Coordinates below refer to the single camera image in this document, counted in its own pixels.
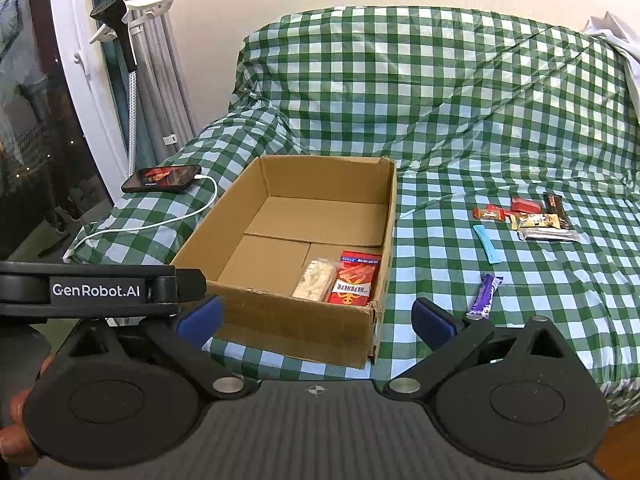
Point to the white snack packet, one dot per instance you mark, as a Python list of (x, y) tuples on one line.
[(315, 280)]

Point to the black smartphone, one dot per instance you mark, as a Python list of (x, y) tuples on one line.
[(160, 179)]

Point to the plain red snack packet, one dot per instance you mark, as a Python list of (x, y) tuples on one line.
[(525, 205)]

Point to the person's left hand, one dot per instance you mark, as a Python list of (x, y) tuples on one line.
[(14, 440)]

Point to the dark brown chocolate bar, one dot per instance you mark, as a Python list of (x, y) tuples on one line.
[(554, 205)]

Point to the white cloth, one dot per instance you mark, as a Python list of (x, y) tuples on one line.
[(615, 27)]

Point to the silver snack packet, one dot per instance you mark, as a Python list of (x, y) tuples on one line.
[(547, 235)]

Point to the red printed snack packet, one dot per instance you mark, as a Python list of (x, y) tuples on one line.
[(352, 280)]

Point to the small orange brown candy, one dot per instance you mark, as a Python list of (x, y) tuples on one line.
[(489, 215)]

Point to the black garment steamer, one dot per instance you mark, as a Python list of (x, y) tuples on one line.
[(125, 35)]

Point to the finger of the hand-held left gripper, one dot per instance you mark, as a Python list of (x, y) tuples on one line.
[(185, 285)]

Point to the white plastic hanger rack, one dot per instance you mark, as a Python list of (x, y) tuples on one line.
[(160, 0)]

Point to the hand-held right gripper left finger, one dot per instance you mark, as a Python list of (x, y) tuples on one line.
[(200, 317)]

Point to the cream yellow snack packet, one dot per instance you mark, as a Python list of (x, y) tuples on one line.
[(537, 221)]

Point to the brown cardboard box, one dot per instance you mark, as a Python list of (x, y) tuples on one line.
[(320, 180)]

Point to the purple snack bar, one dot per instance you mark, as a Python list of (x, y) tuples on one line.
[(484, 297)]

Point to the green checked bed sheet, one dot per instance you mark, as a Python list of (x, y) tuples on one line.
[(450, 110)]

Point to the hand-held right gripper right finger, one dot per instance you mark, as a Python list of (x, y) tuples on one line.
[(432, 325)]

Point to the white window frame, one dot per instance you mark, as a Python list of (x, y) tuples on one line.
[(75, 35)]

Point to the light blue stick packet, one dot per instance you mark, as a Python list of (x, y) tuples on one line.
[(486, 242)]

